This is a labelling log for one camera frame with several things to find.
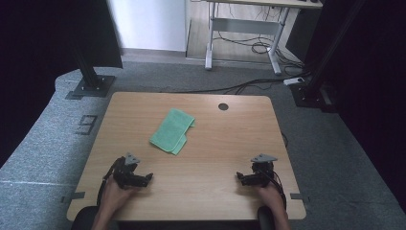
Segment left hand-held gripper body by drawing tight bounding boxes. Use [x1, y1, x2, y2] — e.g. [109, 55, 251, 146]
[112, 152, 146, 190]

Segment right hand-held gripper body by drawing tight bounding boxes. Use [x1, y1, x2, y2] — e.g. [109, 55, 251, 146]
[250, 153, 279, 189]

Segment green towel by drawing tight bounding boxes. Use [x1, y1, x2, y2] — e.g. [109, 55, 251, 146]
[148, 107, 196, 156]

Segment person's left hand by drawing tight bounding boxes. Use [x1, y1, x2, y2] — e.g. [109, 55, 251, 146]
[101, 175, 142, 210]

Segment person's right hand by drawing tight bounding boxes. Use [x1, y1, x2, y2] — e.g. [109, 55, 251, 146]
[255, 183, 287, 213]

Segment black chair armrest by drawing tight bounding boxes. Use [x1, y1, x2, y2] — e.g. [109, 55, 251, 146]
[257, 205, 276, 230]
[70, 205, 101, 230]

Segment grey tape strip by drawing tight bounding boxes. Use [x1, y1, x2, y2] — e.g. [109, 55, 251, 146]
[60, 191, 87, 204]
[289, 193, 311, 204]

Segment dark tape floor marking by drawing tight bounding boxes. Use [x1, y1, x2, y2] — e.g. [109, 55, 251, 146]
[74, 114, 99, 136]

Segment white power strip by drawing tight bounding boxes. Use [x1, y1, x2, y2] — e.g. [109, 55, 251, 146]
[282, 77, 306, 87]

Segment black metal stand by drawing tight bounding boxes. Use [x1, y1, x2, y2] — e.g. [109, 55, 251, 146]
[65, 37, 117, 101]
[289, 0, 368, 113]

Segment black computer tower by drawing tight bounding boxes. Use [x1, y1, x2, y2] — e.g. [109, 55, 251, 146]
[284, 8, 321, 63]

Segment black curtain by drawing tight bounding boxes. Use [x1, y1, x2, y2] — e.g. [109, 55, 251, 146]
[303, 0, 406, 212]
[0, 0, 124, 169]

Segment black floor cable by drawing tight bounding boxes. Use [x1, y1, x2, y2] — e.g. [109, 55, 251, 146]
[159, 71, 312, 96]

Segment tangled black cables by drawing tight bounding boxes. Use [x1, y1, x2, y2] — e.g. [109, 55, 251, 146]
[213, 3, 305, 70]

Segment white metal frame desk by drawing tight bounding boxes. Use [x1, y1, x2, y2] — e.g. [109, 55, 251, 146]
[204, 0, 324, 77]

